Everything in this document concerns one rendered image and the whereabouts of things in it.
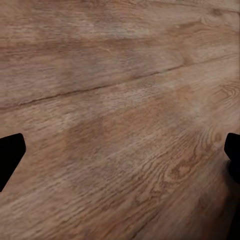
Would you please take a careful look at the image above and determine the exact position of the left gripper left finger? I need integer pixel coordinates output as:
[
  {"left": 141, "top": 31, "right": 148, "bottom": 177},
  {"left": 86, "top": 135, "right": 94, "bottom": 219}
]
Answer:
[{"left": 0, "top": 133, "right": 26, "bottom": 193}]

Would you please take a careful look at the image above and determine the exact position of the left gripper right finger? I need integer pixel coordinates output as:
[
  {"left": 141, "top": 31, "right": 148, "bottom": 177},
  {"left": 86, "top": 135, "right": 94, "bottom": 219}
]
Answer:
[{"left": 224, "top": 132, "right": 240, "bottom": 173}]

